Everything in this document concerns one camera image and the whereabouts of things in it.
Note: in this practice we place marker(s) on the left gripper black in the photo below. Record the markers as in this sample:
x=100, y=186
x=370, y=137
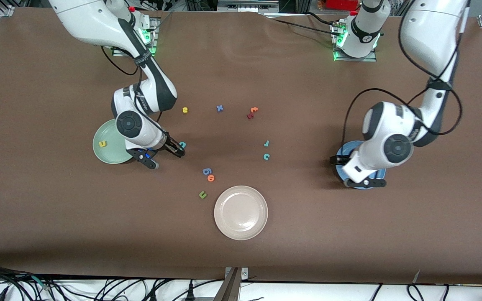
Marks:
x=340, y=160

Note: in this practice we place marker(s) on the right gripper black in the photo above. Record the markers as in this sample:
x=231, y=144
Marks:
x=170, y=145

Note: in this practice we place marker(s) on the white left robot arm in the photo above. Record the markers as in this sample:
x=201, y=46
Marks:
x=391, y=142

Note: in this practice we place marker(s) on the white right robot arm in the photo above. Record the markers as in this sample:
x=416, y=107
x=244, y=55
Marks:
x=98, y=21

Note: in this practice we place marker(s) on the blue plate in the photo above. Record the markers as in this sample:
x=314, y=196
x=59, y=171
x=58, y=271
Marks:
x=347, y=149

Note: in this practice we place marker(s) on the blue foam letter g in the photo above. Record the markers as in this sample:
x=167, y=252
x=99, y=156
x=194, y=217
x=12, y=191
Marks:
x=206, y=171

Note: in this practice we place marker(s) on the green foam letter u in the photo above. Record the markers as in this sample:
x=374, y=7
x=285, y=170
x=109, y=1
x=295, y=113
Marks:
x=201, y=195

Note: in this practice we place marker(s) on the pale green plate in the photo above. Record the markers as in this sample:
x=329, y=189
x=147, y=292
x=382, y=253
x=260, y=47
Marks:
x=105, y=155

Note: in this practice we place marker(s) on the beige plate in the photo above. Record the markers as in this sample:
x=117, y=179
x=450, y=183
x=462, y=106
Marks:
x=241, y=213

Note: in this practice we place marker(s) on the brown table cover sheet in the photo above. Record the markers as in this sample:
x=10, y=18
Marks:
x=57, y=217

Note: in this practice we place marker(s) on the red background box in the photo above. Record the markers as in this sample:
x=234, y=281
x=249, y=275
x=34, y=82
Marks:
x=343, y=4

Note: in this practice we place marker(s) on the grey background device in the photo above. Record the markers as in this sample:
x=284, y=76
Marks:
x=245, y=5

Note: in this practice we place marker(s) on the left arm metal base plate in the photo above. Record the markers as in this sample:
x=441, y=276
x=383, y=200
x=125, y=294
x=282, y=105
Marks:
x=354, y=59

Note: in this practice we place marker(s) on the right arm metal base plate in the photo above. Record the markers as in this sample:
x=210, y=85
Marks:
x=155, y=25

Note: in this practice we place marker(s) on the aluminium table edge bracket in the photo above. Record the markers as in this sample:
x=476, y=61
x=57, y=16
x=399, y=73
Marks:
x=230, y=288

